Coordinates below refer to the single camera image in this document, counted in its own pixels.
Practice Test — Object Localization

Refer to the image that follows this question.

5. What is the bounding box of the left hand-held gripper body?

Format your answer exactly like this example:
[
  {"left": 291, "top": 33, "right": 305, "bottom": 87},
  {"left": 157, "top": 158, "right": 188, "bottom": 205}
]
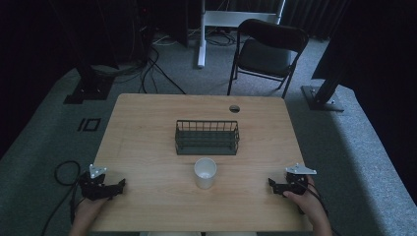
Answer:
[{"left": 78, "top": 163, "right": 114, "bottom": 202}]

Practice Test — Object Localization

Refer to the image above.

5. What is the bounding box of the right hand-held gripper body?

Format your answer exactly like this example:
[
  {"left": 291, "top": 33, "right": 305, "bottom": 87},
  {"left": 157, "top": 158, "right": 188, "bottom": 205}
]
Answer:
[{"left": 284, "top": 162, "right": 318, "bottom": 197}]

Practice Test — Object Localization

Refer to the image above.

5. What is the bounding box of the person's left hand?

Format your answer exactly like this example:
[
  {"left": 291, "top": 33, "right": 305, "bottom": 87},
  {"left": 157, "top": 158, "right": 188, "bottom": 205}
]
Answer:
[{"left": 76, "top": 196, "right": 111, "bottom": 221}]

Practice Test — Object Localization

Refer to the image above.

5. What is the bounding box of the person's right hand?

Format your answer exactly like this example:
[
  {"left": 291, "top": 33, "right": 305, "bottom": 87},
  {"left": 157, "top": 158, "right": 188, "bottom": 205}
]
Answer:
[{"left": 282, "top": 174, "right": 325, "bottom": 218}]

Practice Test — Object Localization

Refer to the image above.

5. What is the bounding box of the white cup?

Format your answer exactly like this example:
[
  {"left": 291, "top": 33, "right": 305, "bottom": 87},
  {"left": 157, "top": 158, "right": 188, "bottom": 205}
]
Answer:
[{"left": 193, "top": 157, "right": 218, "bottom": 191}]

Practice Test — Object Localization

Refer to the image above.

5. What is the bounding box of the black folding chair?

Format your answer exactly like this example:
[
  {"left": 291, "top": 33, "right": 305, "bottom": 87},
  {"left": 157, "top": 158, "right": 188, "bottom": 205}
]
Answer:
[{"left": 226, "top": 18, "right": 310, "bottom": 100}]

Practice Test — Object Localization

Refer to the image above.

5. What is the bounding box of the dark curtain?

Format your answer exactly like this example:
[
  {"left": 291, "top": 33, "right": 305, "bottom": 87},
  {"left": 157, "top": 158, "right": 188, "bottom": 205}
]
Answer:
[
  {"left": 0, "top": 0, "right": 146, "bottom": 158},
  {"left": 281, "top": 0, "right": 417, "bottom": 205}
]

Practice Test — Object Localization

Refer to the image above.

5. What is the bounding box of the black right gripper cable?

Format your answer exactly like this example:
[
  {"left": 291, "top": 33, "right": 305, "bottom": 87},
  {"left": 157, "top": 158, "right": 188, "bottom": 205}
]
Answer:
[{"left": 295, "top": 178, "right": 343, "bottom": 236}]

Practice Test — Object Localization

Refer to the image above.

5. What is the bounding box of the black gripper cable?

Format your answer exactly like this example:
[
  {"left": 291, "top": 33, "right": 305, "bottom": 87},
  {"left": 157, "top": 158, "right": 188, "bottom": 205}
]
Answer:
[
  {"left": 295, "top": 178, "right": 343, "bottom": 236},
  {"left": 40, "top": 159, "right": 87, "bottom": 236}
]

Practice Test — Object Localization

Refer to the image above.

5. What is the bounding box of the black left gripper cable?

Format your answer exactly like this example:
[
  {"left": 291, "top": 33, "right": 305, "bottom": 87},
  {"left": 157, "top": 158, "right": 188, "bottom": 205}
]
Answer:
[{"left": 40, "top": 159, "right": 87, "bottom": 236}]

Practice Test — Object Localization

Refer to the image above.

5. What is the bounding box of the black wire basket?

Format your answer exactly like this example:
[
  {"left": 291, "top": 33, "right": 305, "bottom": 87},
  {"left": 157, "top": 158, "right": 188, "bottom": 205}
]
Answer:
[{"left": 174, "top": 119, "right": 240, "bottom": 156}]

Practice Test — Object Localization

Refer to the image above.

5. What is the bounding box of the black stand with base plate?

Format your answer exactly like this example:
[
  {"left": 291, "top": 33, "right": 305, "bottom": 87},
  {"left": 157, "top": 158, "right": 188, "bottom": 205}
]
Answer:
[
  {"left": 48, "top": 0, "right": 116, "bottom": 105},
  {"left": 300, "top": 48, "right": 353, "bottom": 113}
]

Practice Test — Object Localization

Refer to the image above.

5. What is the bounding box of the bundle of floor cables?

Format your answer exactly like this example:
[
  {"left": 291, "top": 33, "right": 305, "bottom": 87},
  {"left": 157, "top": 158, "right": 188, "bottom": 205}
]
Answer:
[{"left": 91, "top": 32, "right": 239, "bottom": 96}]

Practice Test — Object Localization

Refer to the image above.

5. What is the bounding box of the white metal desk frame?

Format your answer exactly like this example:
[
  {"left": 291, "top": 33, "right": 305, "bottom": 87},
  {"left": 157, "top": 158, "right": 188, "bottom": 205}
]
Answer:
[{"left": 196, "top": 0, "right": 287, "bottom": 69}]

